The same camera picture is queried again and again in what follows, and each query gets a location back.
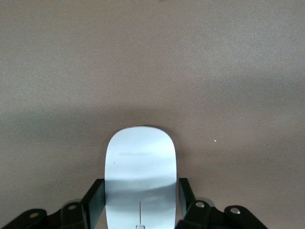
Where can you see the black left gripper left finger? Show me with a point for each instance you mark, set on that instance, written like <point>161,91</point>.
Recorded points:
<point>93,205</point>

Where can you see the white computer mouse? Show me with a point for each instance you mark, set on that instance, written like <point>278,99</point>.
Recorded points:
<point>141,167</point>

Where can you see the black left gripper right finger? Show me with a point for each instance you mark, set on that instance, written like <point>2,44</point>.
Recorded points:
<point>190,207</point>

